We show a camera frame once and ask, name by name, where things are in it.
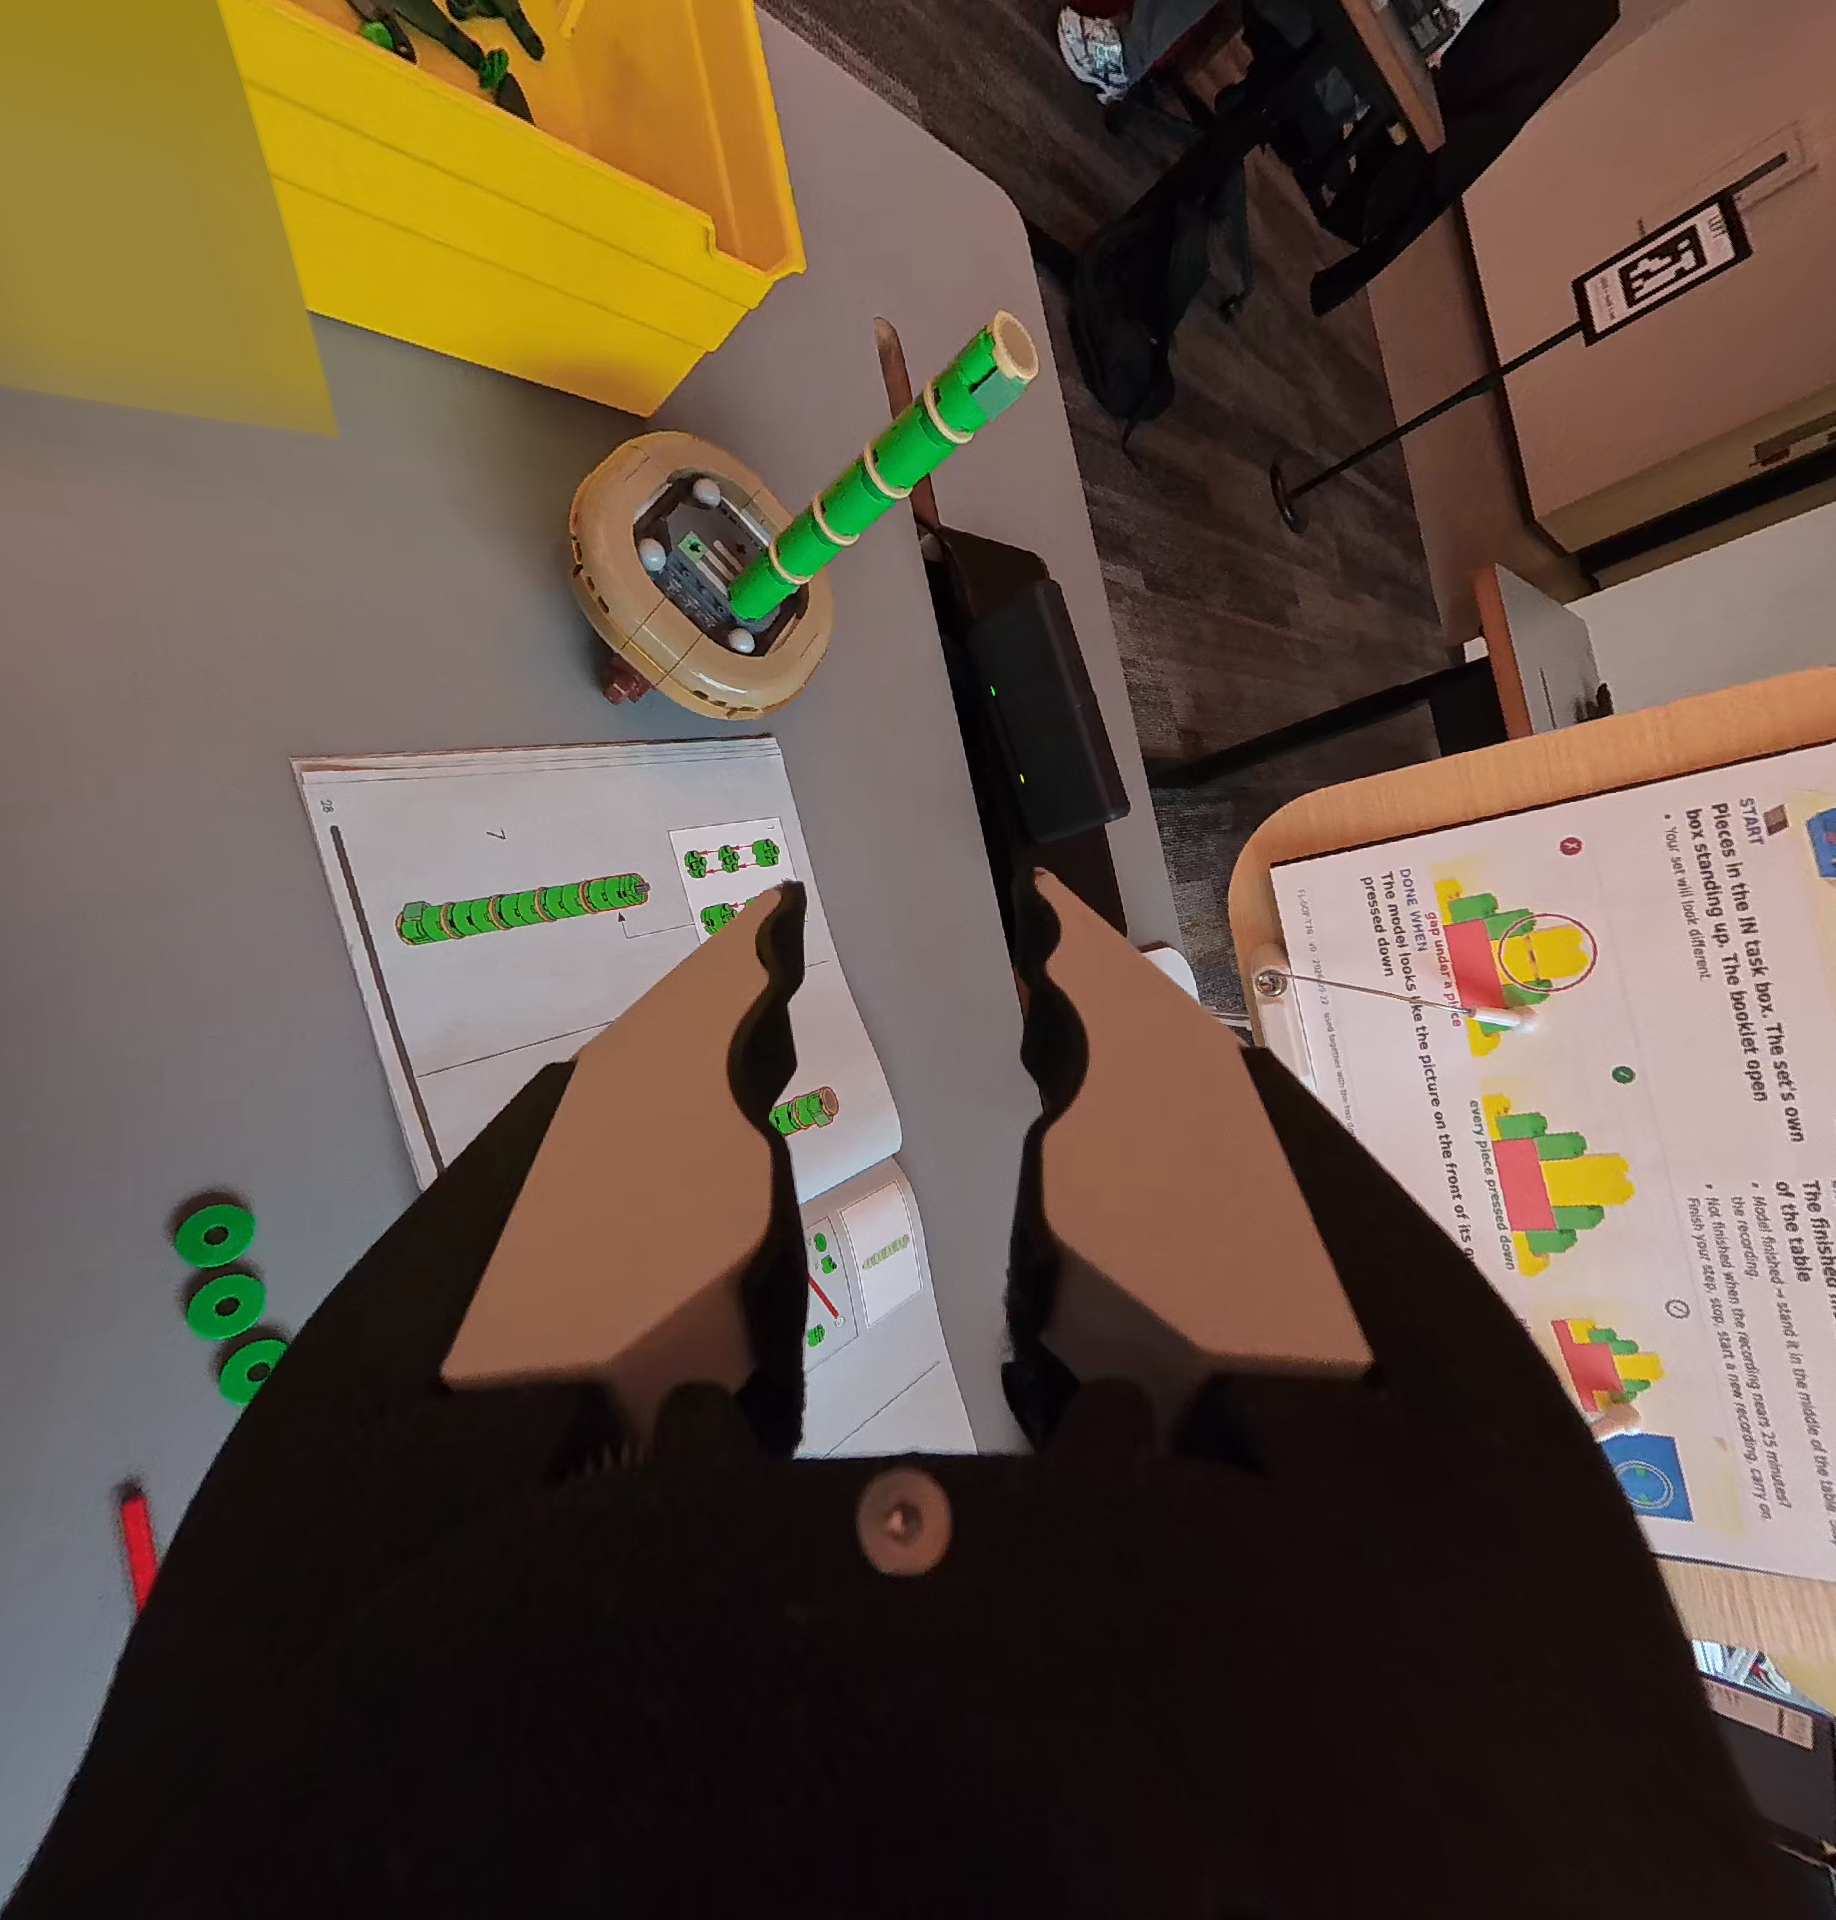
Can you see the printed task sheet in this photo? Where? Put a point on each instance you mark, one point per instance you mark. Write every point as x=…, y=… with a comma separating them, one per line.
x=1652, y=1125

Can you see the black office chair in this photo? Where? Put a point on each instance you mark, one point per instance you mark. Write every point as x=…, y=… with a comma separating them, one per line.
x=1157, y=270

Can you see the yellow plastic parts bin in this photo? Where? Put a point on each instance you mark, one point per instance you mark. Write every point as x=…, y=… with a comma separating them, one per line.
x=528, y=256

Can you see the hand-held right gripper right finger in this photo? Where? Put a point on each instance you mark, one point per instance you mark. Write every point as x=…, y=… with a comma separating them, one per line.
x=1187, y=1201

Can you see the black floor sign stand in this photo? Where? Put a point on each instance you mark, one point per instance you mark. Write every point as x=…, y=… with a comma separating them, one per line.
x=1661, y=270

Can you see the pile of toy brick pieces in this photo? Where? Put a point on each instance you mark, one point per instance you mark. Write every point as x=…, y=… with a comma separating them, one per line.
x=469, y=37

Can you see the grey desk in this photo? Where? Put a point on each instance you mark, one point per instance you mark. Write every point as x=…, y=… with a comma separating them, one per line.
x=183, y=601

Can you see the thin red toy rod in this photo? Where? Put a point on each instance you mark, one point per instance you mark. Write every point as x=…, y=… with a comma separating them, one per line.
x=137, y=1545

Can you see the black power box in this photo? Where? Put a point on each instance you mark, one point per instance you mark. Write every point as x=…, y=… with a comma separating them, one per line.
x=1046, y=721

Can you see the toy bamboo stalk in tan pot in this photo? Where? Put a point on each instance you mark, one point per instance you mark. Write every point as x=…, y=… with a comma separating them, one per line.
x=842, y=496

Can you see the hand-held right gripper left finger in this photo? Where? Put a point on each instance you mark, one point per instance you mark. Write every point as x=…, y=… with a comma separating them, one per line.
x=632, y=1201

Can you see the building instruction booklet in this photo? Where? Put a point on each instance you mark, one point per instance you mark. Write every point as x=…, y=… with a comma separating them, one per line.
x=528, y=975

